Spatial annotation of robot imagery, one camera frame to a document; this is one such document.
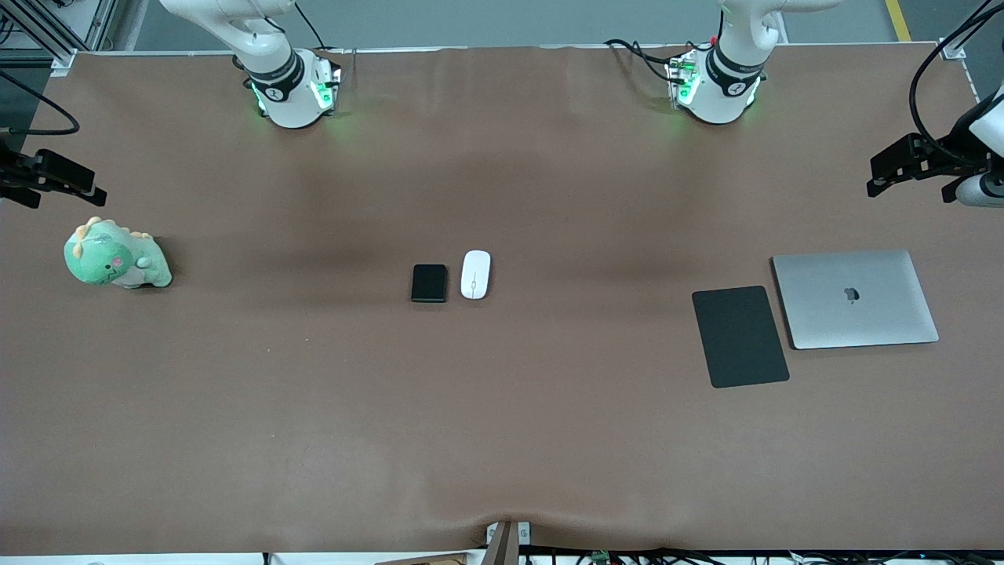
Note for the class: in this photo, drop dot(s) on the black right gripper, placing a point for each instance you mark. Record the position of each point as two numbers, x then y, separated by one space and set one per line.
14 173

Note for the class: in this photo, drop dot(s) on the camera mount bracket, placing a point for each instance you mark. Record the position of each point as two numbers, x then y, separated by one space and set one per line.
506 541

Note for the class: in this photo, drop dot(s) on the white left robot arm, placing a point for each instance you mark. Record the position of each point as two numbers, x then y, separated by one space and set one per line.
718 102

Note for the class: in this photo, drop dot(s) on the aluminium frame structure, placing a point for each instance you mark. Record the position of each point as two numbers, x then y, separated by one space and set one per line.
47 27

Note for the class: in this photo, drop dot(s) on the green plush dinosaur toy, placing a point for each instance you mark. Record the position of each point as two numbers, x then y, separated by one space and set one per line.
110 259

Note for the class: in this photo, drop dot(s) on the white computer mouse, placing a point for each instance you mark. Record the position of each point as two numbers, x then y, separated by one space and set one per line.
475 275

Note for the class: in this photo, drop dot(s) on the black phone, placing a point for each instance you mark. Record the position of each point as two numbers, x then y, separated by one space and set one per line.
429 283

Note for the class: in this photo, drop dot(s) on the silver laptop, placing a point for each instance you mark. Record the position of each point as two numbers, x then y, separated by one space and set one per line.
855 302

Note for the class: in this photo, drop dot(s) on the black mouse pad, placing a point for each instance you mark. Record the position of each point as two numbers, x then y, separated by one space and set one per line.
740 337

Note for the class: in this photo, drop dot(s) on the brown table cover sheet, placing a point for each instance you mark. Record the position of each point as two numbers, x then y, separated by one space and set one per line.
502 431

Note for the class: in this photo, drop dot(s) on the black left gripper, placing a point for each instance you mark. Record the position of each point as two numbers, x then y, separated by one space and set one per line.
943 158

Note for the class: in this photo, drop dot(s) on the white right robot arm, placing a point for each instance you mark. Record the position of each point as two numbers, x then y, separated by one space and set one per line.
286 102

